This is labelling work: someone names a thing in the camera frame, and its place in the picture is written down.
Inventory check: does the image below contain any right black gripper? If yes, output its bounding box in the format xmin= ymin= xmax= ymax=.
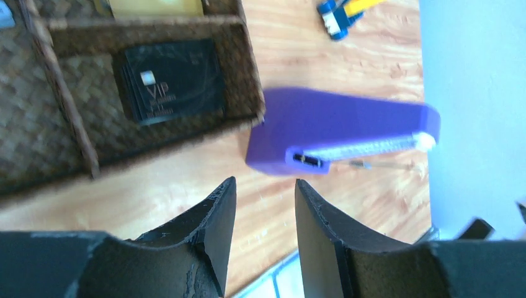
xmin=456 ymin=201 xmax=526 ymax=242

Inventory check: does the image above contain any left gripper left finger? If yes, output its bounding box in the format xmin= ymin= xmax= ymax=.
xmin=1 ymin=177 xmax=236 ymax=297

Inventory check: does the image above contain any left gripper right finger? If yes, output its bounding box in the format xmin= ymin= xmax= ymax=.
xmin=295 ymin=179 xmax=525 ymax=297

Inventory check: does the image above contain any white card holder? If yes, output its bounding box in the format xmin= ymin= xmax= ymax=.
xmin=233 ymin=250 xmax=305 ymax=298

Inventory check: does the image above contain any beige card in basket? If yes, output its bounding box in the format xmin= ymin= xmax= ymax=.
xmin=94 ymin=0 xmax=204 ymax=18

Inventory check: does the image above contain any purple metronome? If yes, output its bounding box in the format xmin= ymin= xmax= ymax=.
xmin=246 ymin=87 xmax=441 ymax=176

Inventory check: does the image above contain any brown wicker divided basket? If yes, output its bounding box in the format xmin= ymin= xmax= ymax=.
xmin=1 ymin=1 xmax=265 ymax=197

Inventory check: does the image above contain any colourful toy block car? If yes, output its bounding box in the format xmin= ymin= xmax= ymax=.
xmin=316 ymin=0 xmax=384 ymax=41

